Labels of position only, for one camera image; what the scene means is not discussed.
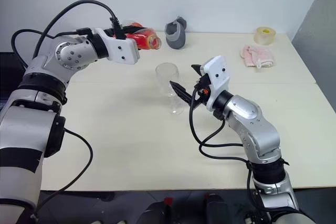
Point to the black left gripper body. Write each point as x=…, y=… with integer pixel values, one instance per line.
x=110, y=33

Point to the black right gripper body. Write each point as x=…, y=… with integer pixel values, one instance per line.
x=203, y=83

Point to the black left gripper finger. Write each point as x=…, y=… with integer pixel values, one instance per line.
x=132, y=28

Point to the red drink bottle yellow cap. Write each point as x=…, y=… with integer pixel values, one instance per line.
x=143, y=39

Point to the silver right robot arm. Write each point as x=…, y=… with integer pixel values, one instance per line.
x=252, y=119

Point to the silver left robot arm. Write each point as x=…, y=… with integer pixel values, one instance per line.
x=71, y=56

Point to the clear wine glass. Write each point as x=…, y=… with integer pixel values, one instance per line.
x=168, y=73

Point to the pink folded cloth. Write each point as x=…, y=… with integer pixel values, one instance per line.
x=257, y=54

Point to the clear yellowish tape roll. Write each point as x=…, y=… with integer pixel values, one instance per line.
x=263, y=37

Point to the dark rounded shape red spot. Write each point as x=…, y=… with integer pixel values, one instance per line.
x=157, y=213

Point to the grey partition panel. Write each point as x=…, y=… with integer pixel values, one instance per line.
x=320, y=24

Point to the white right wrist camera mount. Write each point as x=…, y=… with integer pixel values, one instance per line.
x=219, y=74

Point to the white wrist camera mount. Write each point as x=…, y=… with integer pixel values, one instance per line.
x=219, y=74
x=120, y=51

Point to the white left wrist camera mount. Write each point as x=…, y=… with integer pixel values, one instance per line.
x=120, y=51

